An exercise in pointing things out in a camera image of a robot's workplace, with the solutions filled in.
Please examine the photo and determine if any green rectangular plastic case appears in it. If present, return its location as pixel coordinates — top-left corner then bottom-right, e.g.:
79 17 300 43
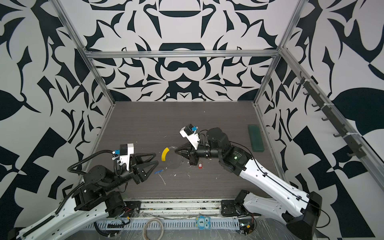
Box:
248 125 265 153

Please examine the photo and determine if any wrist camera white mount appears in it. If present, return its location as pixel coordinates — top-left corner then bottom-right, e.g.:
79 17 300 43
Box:
180 124 200 150
112 144 135 171

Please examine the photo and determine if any metal keyring with keys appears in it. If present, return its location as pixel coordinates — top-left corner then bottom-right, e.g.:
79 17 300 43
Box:
165 147 183 169

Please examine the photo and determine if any white tape roll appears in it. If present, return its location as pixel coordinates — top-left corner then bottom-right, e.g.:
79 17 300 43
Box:
142 218 165 240

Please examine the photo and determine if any blue monster sticker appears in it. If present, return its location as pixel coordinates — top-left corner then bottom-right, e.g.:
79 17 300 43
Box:
196 216 211 230

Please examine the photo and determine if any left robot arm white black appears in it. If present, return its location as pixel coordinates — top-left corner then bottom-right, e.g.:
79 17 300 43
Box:
8 150 159 240

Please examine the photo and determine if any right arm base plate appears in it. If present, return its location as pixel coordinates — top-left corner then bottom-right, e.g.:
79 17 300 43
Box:
221 200 248 217

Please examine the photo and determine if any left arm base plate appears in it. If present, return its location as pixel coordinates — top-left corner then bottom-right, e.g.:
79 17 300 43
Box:
109 201 142 218

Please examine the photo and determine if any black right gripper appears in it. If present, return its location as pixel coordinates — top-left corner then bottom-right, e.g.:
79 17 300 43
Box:
176 141 225 166

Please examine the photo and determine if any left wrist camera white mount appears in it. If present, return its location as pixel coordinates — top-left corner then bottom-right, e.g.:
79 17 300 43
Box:
112 144 135 171

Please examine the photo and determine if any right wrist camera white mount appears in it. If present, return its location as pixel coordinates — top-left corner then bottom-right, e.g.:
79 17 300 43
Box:
180 124 200 150

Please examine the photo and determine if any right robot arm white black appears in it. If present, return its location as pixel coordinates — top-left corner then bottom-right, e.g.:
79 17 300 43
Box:
175 125 323 240

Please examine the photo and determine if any yellow key tag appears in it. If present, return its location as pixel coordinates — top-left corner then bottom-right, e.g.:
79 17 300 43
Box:
161 148 170 162

